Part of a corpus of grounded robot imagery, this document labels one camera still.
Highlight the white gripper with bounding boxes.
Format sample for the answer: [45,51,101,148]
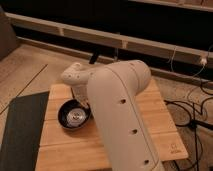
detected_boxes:
[72,85,89,109]

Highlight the black ceramic bowl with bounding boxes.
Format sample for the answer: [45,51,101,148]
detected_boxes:
[58,99,91,130]

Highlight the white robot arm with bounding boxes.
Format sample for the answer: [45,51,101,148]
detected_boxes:
[58,60,164,171]

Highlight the dark grey mat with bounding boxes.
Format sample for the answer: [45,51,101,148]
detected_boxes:
[0,92,49,171]

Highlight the wooden bamboo board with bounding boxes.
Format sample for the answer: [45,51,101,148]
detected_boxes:
[35,80,188,171]

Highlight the dark couch corner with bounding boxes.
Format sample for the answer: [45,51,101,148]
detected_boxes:
[0,6,20,61]

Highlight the white power plug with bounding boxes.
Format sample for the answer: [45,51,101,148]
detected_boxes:
[200,58,207,65]

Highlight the white shelf rail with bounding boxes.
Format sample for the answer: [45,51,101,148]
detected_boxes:
[6,12,213,66]

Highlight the black cables on floor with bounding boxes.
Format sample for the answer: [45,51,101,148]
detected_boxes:
[163,79,213,171]

